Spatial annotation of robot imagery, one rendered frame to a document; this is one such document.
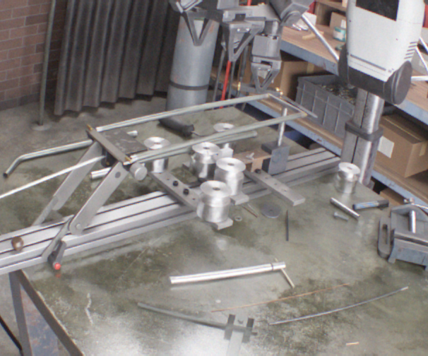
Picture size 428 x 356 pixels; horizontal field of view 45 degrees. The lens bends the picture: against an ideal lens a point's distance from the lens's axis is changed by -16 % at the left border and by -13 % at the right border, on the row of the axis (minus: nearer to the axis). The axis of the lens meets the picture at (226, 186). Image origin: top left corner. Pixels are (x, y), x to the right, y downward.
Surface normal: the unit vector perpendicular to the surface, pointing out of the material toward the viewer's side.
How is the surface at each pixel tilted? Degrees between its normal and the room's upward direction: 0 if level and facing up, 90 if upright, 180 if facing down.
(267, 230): 0
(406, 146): 91
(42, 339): 90
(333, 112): 90
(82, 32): 90
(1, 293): 0
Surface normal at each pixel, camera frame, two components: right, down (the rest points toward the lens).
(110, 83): -0.19, 0.44
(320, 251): 0.15, -0.87
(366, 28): -0.61, 0.30
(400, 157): -0.78, 0.18
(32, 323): 0.65, 0.45
